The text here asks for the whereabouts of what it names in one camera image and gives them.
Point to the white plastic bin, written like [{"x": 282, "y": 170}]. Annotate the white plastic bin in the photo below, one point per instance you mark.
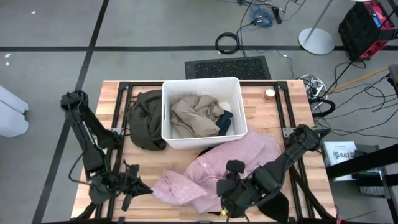
[{"x": 202, "y": 87}]

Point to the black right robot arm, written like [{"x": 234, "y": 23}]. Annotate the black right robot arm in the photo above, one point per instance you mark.
[{"x": 280, "y": 165}]

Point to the navy blue garment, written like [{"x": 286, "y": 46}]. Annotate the navy blue garment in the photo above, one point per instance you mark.
[{"x": 225, "y": 123}]

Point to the olive green hoodie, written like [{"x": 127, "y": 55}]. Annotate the olive green hoodie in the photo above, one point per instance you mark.
[{"x": 144, "y": 121}]

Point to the grey lamp stand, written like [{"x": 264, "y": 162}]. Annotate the grey lamp stand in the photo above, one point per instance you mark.
[{"x": 315, "y": 41}]

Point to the red and black case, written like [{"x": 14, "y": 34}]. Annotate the red and black case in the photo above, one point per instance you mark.
[{"x": 357, "y": 31}]

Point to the black power strip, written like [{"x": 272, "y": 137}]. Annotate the black power strip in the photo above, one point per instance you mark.
[{"x": 276, "y": 15}]

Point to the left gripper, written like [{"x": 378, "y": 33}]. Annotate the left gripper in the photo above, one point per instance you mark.
[{"x": 118, "y": 183}]

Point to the black aluminium table frame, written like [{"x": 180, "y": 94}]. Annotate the black aluminium table frame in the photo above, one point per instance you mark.
[{"x": 281, "y": 85}]

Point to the beige button shirt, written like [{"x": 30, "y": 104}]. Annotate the beige button shirt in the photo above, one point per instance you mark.
[{"x": 192, "y": 118}]

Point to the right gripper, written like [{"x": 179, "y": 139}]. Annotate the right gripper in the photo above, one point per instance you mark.
[{"x": 242, "y": 196}]

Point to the dark grey padded object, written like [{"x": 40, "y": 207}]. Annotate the dark grey padded object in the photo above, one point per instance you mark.
[{"x": 394, "y": 74}]

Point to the pink shirt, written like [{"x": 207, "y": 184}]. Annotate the pink shirt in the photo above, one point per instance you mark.
[{"x": 217, "y": 155}]

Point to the black cart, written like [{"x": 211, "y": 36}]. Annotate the black cart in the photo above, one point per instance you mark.
[{"x": 367, "y": 161}]

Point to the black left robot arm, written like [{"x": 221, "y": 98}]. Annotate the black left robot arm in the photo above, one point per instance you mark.
[{"x": 91, "y": 157}]

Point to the black floor mat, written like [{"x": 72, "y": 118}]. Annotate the black floor mat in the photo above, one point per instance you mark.
[{"x": 224, "y": 67}]

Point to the small red object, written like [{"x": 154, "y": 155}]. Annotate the small red object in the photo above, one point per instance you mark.
[{"x": 341, "y": 221}]

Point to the small round tan container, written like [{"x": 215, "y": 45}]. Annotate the small round tan container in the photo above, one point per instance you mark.
[{"x": 270, "y": 93}]

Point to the black garment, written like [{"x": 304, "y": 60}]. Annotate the black garment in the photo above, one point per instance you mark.
[{"x": 273, "y": 208}]

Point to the white rounded furniture piece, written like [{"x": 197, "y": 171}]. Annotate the white rounded furniture piece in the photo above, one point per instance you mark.
[{"x": 12, "y": 118}]

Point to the white printed box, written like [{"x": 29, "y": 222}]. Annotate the white printed box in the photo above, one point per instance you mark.
[{"x": 337, "y": 152}]

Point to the yellow stick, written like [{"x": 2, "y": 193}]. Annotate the yellow stick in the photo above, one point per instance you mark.
[{"x": 357, "y": 80}]

